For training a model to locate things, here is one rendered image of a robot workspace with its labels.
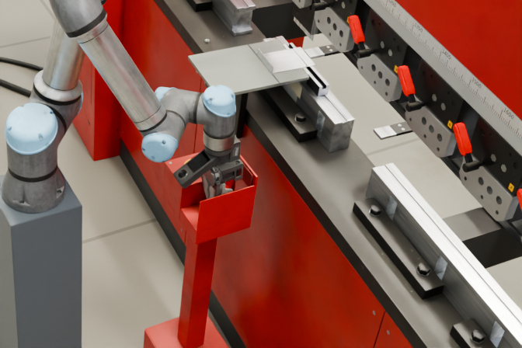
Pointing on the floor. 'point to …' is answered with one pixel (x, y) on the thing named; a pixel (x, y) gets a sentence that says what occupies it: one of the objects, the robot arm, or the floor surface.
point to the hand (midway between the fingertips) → (210, 203)
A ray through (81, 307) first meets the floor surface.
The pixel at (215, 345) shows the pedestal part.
